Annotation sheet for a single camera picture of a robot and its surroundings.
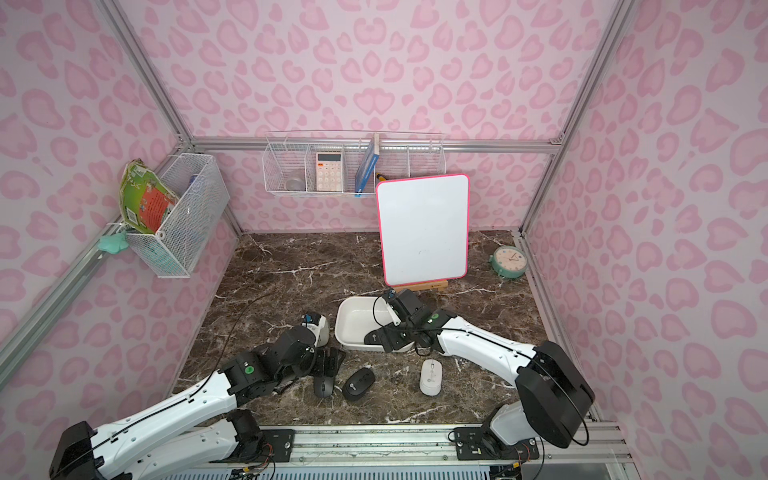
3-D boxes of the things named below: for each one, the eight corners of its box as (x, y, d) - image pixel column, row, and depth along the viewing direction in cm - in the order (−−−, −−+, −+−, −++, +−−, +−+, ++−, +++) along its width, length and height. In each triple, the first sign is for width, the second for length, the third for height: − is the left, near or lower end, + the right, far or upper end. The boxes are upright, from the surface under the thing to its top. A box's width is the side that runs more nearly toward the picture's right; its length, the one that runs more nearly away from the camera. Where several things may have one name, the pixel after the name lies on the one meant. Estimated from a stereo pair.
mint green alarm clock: (495, 278, 108) (497, 272, 105) (488, 251, 116) (490, 245, 113) (529, 278, 108) (533, 272, 105) (520, 251, 116) (523, 245, 113)
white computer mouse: (419, 396, 83) (420, 393, 81) (418, 361, 89) (418, 358, 87) (444, 396, 83) (445, 393, 80) (440, 361, 89) (441, 358, 87)
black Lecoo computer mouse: (340, 393, 83) (338, 389, 81) (362, 365, 88) (361, 361, 86) (356, 406, 81) (355, 403, 79) (378, 377, 86) (377, 373, 84)
